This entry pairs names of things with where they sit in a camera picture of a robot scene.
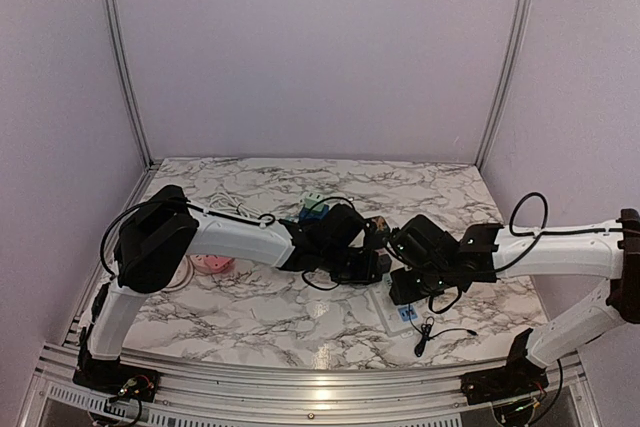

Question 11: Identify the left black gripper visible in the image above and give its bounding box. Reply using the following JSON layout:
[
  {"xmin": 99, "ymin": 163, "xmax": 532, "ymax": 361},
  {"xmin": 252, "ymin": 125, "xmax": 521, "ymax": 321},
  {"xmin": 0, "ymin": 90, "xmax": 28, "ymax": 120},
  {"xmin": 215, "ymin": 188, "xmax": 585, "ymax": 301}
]
[{"xmin": 320, "ymin": 244, "xmax": 381, "ymax": 286}]

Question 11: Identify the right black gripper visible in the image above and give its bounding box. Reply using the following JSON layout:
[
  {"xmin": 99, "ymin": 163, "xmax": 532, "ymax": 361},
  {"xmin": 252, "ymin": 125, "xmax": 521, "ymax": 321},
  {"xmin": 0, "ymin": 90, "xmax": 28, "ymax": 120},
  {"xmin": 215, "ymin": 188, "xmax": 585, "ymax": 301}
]
[{"xmin": 390, "ymin": 262, "xmax": 455, "ymax": 305}]

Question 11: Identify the dark grey USB charger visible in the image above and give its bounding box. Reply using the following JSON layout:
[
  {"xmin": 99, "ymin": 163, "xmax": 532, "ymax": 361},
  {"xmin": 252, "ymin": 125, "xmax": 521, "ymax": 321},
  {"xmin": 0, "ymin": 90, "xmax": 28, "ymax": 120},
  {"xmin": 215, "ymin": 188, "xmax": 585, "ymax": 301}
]
[{"xmin": 377, "ymin": 255, "xmax": 392, "ymax": 274}]

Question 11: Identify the white long power strip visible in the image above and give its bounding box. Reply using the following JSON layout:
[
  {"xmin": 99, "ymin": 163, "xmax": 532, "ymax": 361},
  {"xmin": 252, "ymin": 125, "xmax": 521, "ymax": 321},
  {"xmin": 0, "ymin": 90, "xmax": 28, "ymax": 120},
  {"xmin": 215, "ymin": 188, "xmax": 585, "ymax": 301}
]
[{"xmin": 369, "ymin": 285, "xmax": 423, "ymax": 338}]

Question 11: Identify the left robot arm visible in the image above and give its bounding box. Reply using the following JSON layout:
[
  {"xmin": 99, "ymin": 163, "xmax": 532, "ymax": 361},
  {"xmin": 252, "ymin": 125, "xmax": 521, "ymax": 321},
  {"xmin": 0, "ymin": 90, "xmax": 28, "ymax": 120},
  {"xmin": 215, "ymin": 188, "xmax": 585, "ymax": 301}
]
[{"xmin": 77, "ymin": 185, "xmax": 391, "ymax": 392}]

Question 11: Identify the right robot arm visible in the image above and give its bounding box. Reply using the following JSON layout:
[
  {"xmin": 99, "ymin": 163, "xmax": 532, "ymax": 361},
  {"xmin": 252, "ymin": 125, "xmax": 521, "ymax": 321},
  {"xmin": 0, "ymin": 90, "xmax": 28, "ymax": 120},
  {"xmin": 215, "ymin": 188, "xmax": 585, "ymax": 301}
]
[{"xmin": 390, "ymin": 209, "xmax": 639, "ymax": 395}]

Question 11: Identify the dark green cube socket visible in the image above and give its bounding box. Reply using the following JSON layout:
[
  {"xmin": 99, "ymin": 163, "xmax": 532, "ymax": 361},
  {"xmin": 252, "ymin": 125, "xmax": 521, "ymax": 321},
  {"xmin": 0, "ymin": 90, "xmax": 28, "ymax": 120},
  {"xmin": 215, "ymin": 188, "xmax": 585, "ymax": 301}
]
[{"xmin": 367, "ymin": 216, "xmax": 390, "ymax": 234}]

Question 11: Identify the blue cube socket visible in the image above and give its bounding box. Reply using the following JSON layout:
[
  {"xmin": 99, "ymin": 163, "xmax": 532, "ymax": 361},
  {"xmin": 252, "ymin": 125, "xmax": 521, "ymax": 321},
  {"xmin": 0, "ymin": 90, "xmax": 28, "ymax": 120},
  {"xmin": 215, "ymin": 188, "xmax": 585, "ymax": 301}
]
[{"xmin": 298, "ymin": 205, "xmax": 330, "ymax": 224}]

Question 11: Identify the light green USB adapter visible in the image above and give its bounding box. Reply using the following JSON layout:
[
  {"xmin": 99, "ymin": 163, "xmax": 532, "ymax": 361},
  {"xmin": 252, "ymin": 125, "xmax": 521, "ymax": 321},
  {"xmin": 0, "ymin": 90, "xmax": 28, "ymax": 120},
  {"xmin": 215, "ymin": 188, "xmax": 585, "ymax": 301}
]
[{"xmin": 303, "ymin": 192, "xmax": 325, "ymax": 212}]

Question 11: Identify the pink round power strip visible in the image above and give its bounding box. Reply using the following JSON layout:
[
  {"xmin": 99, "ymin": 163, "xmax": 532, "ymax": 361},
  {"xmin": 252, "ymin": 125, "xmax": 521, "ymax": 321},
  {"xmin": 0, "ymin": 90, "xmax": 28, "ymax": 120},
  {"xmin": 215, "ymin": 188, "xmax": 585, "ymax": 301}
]
[{"xmin": 189, "ymin": 255, "xmax": 235, "ymax": 275}]

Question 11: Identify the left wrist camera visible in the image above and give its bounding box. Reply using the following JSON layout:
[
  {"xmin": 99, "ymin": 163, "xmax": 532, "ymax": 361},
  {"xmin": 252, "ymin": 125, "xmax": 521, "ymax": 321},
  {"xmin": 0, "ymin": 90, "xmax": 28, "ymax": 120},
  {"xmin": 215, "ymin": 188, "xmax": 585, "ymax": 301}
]
[{"xmin": 316, "ymin": 204, "xmax": 367, "ymax": 250}]

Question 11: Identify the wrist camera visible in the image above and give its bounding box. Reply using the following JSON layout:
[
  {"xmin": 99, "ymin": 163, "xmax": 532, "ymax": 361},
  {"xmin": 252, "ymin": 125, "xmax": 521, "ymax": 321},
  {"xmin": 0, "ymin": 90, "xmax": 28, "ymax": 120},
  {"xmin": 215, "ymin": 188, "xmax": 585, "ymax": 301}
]
[
  {"xmin": 316, "ymin": 204, "xmax": 367, "ymax": 250},
  {"xmin": 390, "ymin": 214, "xmax": 459, "ymax": 272}
]

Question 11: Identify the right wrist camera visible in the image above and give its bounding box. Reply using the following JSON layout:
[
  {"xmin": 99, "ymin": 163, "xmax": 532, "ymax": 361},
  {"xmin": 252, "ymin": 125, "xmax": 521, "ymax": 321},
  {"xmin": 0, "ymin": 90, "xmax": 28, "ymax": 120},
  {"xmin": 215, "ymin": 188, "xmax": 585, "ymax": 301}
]
[{"xmin": 390, "ymin": 214, "xmax": 459, "ymax": 272}]

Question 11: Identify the thin black cable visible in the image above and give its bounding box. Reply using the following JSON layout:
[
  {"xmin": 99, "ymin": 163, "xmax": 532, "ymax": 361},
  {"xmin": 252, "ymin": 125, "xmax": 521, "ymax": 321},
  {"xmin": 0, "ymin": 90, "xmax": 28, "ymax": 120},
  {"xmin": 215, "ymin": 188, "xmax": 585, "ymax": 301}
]
[{"xmin": 412, "ymin": 316, "xmax": 476, "ymax": 358}]

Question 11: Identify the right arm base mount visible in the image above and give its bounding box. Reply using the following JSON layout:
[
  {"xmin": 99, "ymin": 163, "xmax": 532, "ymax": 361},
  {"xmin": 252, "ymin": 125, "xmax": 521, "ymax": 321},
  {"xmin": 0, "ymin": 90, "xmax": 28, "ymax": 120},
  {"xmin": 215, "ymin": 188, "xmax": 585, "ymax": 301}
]
[{"xmin": 460, "ymin": 367, "xmax": 549, "ymax": 405}]

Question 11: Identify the teal strip white cord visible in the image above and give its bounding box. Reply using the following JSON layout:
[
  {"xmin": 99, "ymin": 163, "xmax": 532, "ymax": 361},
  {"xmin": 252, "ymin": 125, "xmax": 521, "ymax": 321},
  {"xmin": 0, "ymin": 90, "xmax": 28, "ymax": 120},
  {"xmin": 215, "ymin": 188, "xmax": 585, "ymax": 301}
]
[{"xmin": 207, "ymin": 190, "xmax": 261, "ymax": 218}]

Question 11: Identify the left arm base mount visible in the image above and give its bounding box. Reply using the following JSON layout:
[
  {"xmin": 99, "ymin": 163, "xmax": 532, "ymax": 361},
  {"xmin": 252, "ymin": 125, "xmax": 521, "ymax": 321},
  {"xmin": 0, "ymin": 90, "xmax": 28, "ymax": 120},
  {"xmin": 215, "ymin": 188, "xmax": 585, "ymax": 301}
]
[{"xmin": 73, "ymin": 361, "xmax": 160, "ymax": 402}]

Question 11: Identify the right aluminium frame post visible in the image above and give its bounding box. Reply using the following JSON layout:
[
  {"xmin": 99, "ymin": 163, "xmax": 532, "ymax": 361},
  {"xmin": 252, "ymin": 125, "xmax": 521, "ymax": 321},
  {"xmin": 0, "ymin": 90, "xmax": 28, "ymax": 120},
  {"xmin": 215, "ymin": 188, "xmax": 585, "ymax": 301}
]
[{"xmin": 474, "ymin": 0, "xmax": 532, "ymax": 173}]

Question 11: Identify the aluminium frame post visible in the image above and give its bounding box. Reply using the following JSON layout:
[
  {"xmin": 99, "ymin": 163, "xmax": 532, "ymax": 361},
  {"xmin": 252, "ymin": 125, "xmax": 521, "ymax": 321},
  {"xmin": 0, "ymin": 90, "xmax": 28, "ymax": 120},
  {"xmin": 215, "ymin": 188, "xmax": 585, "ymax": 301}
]
[
  {"xmin": 103, "ymin": 0, "xmax": 154, "ymax": 170},
  {"xmin": 474, "ymin": 0, "xmax": 532, "ymax": 173}
]

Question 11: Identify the front aluminium rail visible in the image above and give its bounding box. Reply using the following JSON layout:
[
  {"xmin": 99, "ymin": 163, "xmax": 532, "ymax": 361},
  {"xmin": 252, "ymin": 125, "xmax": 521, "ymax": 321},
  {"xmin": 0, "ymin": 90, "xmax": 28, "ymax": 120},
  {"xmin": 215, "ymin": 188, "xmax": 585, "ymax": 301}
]
[{"xmin": 14, "ymin": 341, "xmax": 606, "ymax": 427}]

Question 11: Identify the left aluminium frame post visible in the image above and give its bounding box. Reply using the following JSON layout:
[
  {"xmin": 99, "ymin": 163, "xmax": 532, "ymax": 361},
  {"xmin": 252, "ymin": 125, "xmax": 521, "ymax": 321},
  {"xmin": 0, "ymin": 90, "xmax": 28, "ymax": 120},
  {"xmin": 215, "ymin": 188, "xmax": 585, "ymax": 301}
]
[{"xmin": 103, "ymin": 0, "xmax": 154, "ymax": 170}]

